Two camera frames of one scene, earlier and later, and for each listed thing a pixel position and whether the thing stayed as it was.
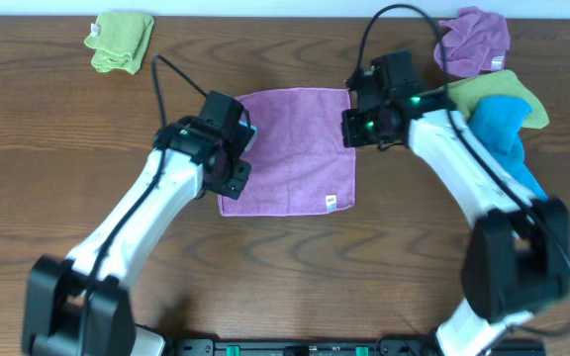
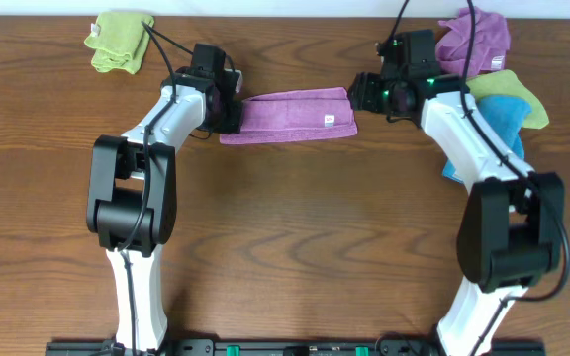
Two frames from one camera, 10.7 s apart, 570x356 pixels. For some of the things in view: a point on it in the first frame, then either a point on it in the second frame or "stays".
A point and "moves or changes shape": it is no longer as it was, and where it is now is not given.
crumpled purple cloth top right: (475, 42) stays
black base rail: (393, 345) stays
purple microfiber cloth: (299, 160) moves or changes shape
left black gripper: (237, 184) -> (235, 124)
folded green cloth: (119, 41) stays
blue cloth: (497, 120) stays
